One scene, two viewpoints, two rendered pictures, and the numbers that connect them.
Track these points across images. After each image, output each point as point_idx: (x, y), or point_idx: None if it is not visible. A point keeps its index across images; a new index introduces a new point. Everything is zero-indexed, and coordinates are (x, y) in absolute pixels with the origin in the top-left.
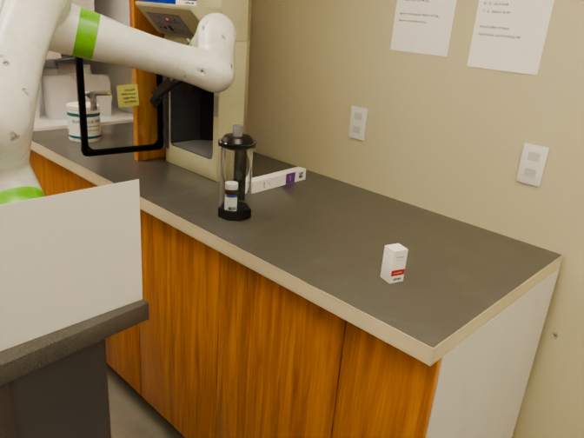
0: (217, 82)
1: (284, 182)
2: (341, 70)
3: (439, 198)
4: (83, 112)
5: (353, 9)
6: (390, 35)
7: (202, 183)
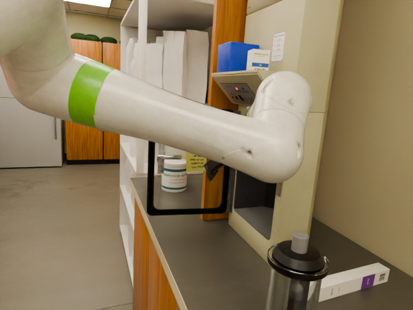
0: (273, 171)
1: (359, 287)
2: None
3: None
4: (151, 174)
5: None
6: None
7: (254, 269)
